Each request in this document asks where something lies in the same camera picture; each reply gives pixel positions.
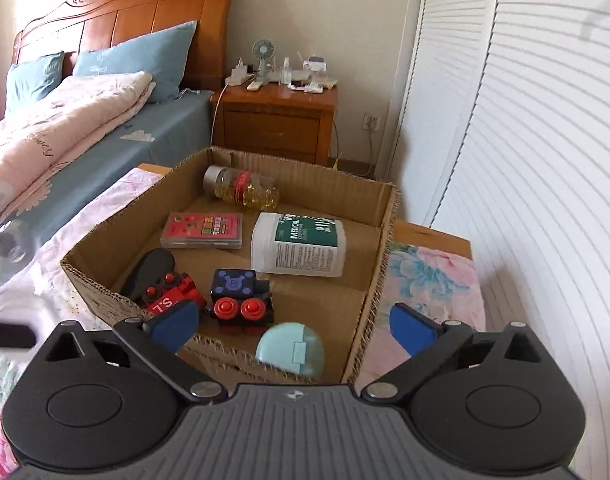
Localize light blue round case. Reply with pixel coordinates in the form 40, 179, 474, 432
255, 322, 325, 378

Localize wooden bed headboard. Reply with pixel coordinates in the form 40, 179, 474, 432
11, 0, 232, 90

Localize blue bed sheet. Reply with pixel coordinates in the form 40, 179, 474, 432
0, 90, 213, 245

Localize white plastic bottle green label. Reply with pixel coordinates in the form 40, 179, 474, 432
250, 212, 347, 278

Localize blue pillow right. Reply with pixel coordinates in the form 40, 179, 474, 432
73, 21, 198, 103

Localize clear bottle yellow capsules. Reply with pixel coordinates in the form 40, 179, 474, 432
203, 165, 280, 210

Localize clear spray bottle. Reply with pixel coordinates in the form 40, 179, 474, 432
279, 56, 293, 87

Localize blue pillow left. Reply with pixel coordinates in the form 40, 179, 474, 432
6, 51, 65, 116

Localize wooden nightstand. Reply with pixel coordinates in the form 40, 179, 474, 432
211, 84, 337, 166

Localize red playing card case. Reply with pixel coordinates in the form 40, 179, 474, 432
161, 212, 242, 249

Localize wall power outlet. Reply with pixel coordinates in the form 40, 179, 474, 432
363, 113, 381, 132

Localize red toy train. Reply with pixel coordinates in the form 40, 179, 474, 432
141, 272, 207, 315

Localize white power strip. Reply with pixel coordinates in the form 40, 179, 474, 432
225, 60, 254, 87

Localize cardboard box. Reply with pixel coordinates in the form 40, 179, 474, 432
61, 148, 398, 384

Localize small green desk fan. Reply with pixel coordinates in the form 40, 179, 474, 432
252, 39, 276, 79

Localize pink floral quilt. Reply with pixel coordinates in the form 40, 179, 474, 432
0, 72, 155, 223

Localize black cube toy red wheels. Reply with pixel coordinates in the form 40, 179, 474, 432
207, 269, 275, 336

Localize blue pillow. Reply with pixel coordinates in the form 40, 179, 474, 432
73, 21, 198, 103
6, 51, 65, 116

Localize white louvered closet door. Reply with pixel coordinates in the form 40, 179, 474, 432
390, 0, 610, 479

